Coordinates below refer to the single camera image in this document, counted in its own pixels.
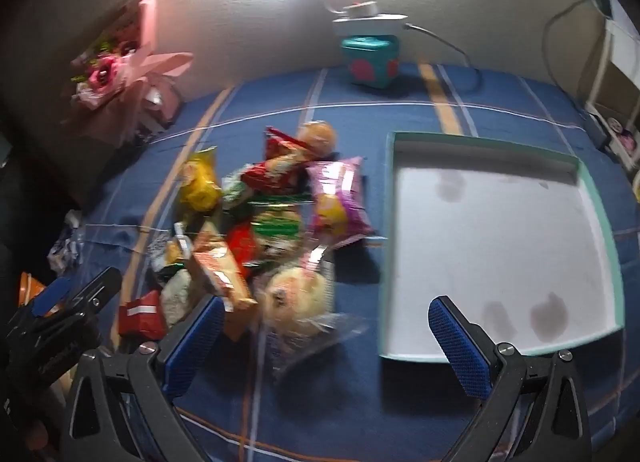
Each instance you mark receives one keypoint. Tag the pale green snack packet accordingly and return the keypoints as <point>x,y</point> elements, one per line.
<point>177,299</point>

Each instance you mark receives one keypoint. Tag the round pastry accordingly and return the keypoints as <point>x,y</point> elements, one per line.
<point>317,137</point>

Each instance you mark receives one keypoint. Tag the red packet with white stripe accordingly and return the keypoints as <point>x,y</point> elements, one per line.
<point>142,314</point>

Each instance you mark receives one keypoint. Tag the crumpled white blue wrapper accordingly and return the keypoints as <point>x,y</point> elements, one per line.
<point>65,242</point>

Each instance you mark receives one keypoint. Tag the orange paper tub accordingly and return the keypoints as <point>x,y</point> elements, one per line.
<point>30,287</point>

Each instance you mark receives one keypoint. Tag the white power strip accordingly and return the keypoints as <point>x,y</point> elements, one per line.
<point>370,25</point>

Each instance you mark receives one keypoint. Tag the white tray with teal rim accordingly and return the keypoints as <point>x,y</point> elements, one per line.
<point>500,222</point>

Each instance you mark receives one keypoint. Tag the blue plaid bedsheet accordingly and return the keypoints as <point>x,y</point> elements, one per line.
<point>360,152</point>

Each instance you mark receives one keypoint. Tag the orange cake packet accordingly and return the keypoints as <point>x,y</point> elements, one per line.
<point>220,272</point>

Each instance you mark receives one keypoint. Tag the teal box with pink dots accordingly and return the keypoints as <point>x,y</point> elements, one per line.
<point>370,67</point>

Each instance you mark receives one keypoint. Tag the white rack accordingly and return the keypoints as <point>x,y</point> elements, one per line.
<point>617,57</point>

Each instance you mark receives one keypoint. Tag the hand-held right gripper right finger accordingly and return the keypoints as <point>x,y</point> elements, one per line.
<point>460,352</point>

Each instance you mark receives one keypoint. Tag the white green biscuit packet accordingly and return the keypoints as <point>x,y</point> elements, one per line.
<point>277,227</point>

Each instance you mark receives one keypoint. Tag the red crinkled snack bag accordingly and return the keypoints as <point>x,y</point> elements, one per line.
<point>272,175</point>
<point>280,145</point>

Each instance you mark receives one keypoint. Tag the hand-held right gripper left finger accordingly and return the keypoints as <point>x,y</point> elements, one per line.
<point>195,342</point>

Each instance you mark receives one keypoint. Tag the purple cake roll packet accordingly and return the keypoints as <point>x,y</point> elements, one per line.
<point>335,197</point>

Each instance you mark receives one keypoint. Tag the pink picture card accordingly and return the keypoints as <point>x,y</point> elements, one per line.
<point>625,137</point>

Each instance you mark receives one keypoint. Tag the clear pink box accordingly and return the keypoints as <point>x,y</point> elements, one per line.
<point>165,102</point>

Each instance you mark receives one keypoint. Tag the yellow snack packet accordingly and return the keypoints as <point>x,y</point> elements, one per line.
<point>200,184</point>

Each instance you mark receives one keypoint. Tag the pale bun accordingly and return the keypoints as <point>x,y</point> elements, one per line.
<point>295,297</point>

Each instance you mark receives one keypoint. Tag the pink flower bouquet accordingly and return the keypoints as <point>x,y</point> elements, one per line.
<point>107,70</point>

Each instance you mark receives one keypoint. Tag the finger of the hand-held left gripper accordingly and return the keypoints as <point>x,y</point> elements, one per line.
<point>50,294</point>
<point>90,292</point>

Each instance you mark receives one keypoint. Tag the black power adapter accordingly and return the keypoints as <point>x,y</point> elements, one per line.
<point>597,130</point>

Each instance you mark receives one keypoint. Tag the person's left hand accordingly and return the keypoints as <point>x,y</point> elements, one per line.
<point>37,437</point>

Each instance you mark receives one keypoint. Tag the small green zigzag-edged sachet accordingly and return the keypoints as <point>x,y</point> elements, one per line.
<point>240,197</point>

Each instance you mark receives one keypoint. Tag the long red snack packet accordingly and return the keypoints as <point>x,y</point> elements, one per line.
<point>242,242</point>

